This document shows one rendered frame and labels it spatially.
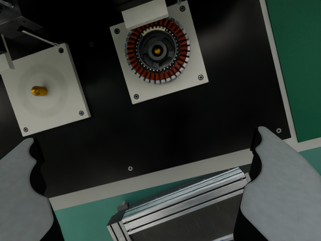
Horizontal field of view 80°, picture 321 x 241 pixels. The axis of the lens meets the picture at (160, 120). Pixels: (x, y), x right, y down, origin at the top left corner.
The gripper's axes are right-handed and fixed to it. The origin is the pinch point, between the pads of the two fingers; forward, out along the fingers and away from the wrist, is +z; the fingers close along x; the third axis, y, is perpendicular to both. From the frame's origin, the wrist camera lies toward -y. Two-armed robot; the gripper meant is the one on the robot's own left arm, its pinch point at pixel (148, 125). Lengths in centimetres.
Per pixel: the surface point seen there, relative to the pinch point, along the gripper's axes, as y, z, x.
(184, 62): 0.5, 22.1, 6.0
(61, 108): 9.2, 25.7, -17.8
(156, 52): -1.0, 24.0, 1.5
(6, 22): -6.3, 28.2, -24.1
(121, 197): 94, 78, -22
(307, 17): -5.8, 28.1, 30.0
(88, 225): 114, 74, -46
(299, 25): -4.5, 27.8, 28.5
